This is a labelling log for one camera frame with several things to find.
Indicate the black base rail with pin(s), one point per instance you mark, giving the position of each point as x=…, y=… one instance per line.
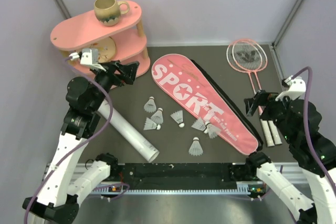
x=166, y=179

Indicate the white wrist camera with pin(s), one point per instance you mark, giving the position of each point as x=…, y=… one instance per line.
x=295, y=87
x=88, y=57

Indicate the white shuttlecock tube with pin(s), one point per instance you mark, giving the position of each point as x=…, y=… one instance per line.
x=148, y=151

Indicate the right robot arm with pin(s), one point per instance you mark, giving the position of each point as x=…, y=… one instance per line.
x=298, y=122

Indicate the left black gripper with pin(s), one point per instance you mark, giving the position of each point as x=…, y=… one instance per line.
x=128, y=71

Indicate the pink sport racket bag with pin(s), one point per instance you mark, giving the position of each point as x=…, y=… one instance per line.
x=193, y=89

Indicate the pink three-tier wooden shelf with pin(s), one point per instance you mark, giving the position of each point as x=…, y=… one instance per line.
x=83, y=30

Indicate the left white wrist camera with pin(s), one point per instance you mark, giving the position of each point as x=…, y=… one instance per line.
x=88, y=57

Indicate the pink badminton racket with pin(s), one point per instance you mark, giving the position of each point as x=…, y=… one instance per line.
x=243, y=56
x=270, y=132

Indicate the white plastic shuttlecock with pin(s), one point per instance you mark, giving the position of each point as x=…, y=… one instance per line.
x=212, y=130
x=201, y=125
x=178, y=118
x=150, y=106
x=151, y=125
x=195, y=148
x=157, y=117

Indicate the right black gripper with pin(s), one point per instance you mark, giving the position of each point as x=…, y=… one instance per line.
x=260, y=97

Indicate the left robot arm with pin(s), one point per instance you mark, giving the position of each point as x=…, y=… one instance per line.
x=58, y=199

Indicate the pink badminton racket left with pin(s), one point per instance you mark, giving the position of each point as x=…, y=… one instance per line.
x=243, y=56

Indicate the cream floral plate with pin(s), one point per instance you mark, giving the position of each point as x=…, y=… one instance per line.
x=106, y=49

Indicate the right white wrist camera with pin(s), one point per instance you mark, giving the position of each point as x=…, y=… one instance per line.
x=295, y=87

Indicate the pink badminton racket right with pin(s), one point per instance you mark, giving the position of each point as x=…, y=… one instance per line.
x=270, y=132

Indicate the beige ceramic mug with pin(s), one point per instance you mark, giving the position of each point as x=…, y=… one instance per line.
x=109, y=12

